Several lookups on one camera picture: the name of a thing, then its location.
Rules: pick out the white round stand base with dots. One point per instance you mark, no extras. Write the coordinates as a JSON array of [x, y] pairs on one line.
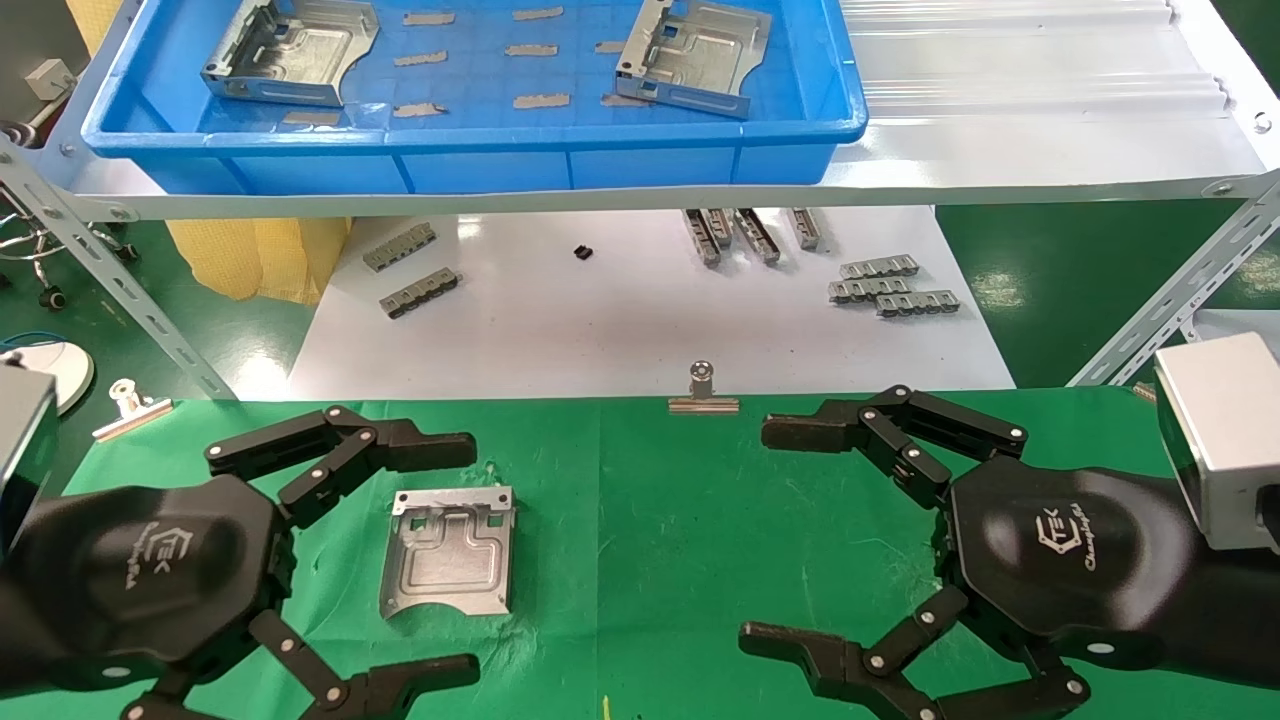
[[72, 368]]

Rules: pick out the perforated white shelf brace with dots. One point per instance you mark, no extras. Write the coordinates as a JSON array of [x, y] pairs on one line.
[[130, 300], [1170, 310]]

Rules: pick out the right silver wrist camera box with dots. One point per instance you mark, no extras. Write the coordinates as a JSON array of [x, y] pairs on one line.
[[1230, 430]]

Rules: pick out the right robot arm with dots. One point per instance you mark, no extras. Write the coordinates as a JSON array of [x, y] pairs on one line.
[[1240, 610]]

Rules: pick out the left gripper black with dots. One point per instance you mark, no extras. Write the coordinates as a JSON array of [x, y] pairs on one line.
[[150, 570]]

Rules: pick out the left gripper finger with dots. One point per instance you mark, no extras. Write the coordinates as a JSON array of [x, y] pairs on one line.
[[420, 447]]

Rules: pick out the gray metal link strip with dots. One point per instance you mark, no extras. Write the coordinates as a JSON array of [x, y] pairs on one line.
[[702, 240], [880, 267], [757, 236], [805, 228], [865, 290], [400, 246], [722, 226], [920, 304], [420, 293]]

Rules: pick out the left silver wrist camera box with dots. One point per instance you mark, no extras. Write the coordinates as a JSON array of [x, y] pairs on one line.
[[25, 440]]

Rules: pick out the silver binder clip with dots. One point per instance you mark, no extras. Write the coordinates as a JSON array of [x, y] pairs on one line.
[[703, 403], [130, 415]]

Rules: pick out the white socket box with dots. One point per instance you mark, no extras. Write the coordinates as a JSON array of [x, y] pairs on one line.
[[48, 78]]

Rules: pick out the white floor sheet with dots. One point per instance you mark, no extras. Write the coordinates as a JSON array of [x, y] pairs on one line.
[[600, 320]]

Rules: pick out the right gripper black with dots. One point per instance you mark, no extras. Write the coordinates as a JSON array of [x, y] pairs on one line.
[[1060, 560]]

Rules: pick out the stamped metal bracket plate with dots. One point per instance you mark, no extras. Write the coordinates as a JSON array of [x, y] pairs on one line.
[[310, 50], [450, 560], [700, 55]]

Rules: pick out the blue plastic tray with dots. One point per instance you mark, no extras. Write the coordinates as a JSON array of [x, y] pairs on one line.
[[650, 155]]

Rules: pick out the yellow mesh bag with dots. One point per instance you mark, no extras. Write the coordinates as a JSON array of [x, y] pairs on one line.
[[250, 260]]

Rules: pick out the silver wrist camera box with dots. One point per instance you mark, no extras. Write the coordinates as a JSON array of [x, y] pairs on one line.
[[25, 440], [1230, 430]]

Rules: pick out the gray tape strip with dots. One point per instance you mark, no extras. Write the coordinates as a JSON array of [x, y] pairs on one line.
[[538, 14], [430, 18], [625, 99]]

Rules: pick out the chrome chair base with casters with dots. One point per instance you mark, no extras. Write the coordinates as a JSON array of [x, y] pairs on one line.
[[52, 297]]

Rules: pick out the green table cloth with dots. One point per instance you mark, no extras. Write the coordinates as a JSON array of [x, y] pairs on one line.
[[650, 580]]

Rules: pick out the white metal shelf board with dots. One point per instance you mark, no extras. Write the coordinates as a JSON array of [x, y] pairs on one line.
[[1000, 100]]

